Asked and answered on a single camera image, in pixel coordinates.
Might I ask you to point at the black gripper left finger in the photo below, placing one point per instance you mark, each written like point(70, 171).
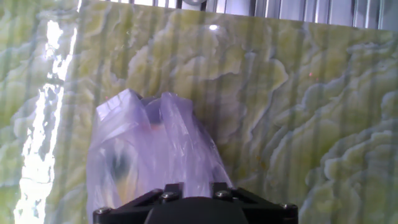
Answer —
point(130, 208)

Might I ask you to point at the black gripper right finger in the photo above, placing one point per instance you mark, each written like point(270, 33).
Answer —
point(264, 208)

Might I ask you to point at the purple translucent plastic bag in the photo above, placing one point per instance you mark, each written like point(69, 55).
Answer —
point(149, 149)

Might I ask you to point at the green marble pattern mat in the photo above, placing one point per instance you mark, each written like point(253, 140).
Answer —
point(295, 109)

